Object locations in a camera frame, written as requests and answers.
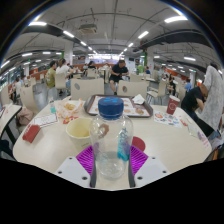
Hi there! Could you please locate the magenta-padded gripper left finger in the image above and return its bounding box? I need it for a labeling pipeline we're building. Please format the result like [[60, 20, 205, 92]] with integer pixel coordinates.
[[54, 144, 98, 189]]

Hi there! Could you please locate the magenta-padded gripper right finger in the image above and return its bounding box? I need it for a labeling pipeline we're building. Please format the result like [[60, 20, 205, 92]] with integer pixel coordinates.
[[128, 144, 172, 189]]

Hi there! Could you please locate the clear plastic bottle blue cap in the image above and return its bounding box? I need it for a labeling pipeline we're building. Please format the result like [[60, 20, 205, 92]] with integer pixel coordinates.
[[88, 96, 135, 182]]

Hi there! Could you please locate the flat round red coaster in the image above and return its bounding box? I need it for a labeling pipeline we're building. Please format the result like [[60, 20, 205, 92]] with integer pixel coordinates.
[[131, 135, 147, 153]]

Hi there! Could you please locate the red ketchup packet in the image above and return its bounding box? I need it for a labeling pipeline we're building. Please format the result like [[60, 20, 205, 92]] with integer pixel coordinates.
[[62, 115, 79, 125]]

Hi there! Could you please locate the colourful printed paper flyer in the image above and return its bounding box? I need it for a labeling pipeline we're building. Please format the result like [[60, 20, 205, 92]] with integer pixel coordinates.
[[153, 109, 184, 129]]

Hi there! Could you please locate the brown food tray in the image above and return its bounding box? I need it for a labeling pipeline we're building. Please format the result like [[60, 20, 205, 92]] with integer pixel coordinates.
[[83, 94, 154, 118]]

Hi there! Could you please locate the crumpled food wrapper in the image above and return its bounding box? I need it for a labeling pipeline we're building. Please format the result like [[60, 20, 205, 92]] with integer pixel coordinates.
[[54, 98, 85, 121]]

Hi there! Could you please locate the white printed paper card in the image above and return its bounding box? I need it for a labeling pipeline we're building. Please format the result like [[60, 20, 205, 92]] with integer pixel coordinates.
[[33, 113, 60, 128]]

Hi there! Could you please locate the small red box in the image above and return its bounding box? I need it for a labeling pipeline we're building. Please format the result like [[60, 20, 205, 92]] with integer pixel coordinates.
[[22, 124, 42, 144]]

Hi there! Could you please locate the white paper napkin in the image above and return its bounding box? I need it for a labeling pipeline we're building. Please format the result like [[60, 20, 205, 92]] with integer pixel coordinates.
[[131, 93, 147, 106]]

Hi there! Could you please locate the small clear teal bottle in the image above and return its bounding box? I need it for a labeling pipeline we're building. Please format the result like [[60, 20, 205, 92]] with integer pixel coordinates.
[[49, 98, 57, 115]]

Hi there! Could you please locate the clear plastic-wrapped packet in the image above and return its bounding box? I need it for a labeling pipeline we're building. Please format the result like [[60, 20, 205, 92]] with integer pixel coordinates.
[[185, 122, 202, 139]]

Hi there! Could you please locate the red paper cup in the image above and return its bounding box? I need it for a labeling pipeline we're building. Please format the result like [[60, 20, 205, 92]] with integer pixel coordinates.
[[166, 94, 181, 116]]

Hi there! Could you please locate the cream chair with round hole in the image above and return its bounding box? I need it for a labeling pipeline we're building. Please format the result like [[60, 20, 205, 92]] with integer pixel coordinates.
[[116, 79, 149, 100], [70, 77, 105, 101]]

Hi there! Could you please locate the pink bag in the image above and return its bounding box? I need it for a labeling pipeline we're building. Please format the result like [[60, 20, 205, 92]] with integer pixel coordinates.
[[16, 105, 34, 126]]

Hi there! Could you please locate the group of cream chairs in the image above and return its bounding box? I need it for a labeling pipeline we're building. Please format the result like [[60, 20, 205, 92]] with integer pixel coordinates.
[[0, 68, 188, 108]]

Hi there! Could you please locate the neighbouring cream table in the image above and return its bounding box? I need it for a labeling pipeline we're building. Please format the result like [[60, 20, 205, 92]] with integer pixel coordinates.
[[0, 103, 23, 139]]

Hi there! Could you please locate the ceiling air conditioner unit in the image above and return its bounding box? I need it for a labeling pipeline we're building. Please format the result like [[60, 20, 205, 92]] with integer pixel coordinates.
[[78, 23, 98, 34]]

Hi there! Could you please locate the group of ceiling lights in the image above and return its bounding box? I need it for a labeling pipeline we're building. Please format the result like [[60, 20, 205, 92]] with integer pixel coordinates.
[[0, 14, 201, 69]]

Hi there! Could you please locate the cream mug pretzel handle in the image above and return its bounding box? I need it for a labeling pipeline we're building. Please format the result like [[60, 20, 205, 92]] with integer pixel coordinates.
[[65, 116, 94, 151]]

